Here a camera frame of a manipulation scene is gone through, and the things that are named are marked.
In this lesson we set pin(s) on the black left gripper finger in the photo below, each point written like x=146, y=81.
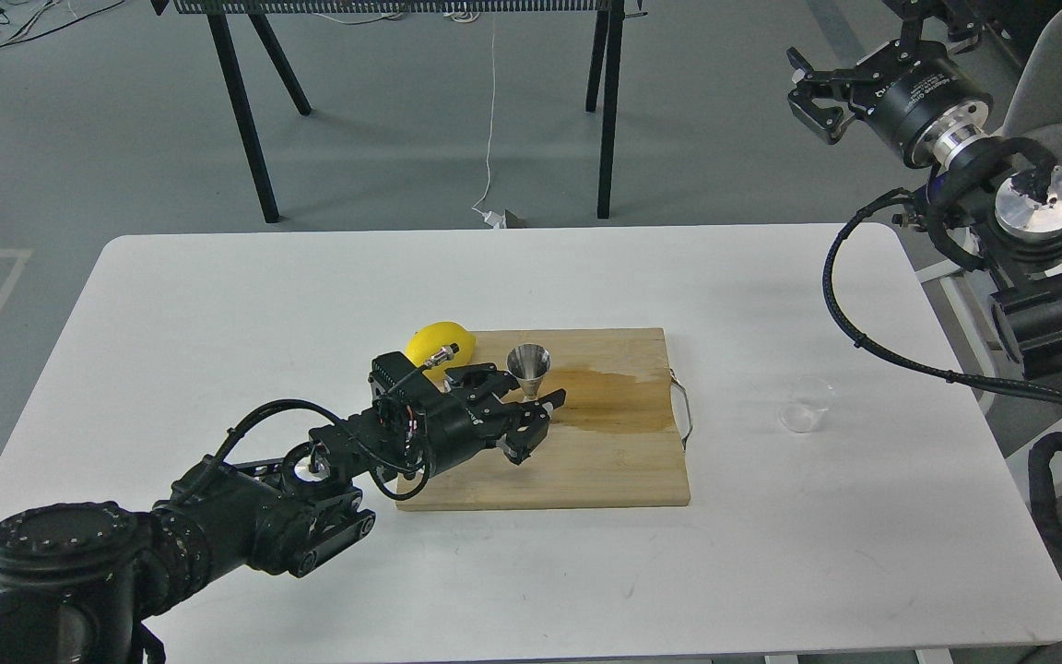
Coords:
x=478, y=385
x=517, y=428

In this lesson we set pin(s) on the black metal frame table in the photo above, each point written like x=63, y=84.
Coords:
x=407, y=68

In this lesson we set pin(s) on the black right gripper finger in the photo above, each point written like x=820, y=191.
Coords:
x=828, y=101
x=964, y=24

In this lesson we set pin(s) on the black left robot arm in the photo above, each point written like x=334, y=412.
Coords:
x=78, y=580

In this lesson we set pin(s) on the small clear glass beaker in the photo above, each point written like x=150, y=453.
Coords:
x=808, y=401

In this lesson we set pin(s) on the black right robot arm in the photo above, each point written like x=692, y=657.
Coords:
x=913, y=204

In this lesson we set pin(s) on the steel double jigger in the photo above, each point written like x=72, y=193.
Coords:
x=528, y=363

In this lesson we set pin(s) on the bamboo cutting board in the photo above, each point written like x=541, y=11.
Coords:
x=615, y=443

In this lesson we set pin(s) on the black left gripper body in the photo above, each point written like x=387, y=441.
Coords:
x=455, y=425

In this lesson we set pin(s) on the yellow lemon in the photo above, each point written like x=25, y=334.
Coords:
x=430, y=340

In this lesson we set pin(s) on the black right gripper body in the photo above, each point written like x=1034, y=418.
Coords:
x=902, y=99

